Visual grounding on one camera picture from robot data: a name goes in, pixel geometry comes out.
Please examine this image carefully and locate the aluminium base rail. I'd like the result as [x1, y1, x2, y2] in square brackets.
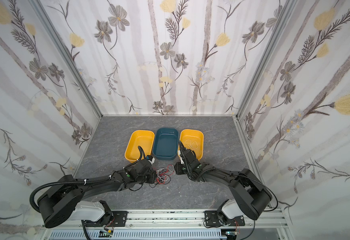
[36, 209, 293, 240]

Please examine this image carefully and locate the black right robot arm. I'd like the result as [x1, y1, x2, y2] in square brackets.
[175, 147, 273, 220]

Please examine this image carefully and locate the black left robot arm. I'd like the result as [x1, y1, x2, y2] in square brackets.
[29, 147, 157, 229]

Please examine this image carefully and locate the black cable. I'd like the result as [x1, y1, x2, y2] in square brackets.
[150, 167, 173, 188]

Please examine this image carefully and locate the white perforated cable duct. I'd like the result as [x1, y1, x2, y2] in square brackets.
[48, 229, 226, 240]

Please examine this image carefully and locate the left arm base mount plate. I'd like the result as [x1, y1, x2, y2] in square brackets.
[84, 211, 128, 227]

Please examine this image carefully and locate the red cable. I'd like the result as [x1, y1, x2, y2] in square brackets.
[158, 164, 175, 183]

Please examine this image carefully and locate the yellow plastic bin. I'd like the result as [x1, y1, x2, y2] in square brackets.
[124, 129, 156, 164]
[179, 129, 204, 160]

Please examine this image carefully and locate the white cable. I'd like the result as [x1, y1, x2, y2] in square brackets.
[183, 137, 200, 150]

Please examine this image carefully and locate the right yellow plastic bin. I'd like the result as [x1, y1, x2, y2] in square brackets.
[179, 129, 204, 160]

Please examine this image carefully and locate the left yellow plastic bin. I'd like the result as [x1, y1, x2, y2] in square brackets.
[124, 129, 156, 164]

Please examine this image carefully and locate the teal plastic bin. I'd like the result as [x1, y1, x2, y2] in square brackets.
[152, 128, 179, 161]

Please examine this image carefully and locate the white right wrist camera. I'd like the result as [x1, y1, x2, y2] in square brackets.
[177, 150, 184, 165]

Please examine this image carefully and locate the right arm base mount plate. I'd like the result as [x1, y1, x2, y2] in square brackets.
[203, 210, 245, 228]

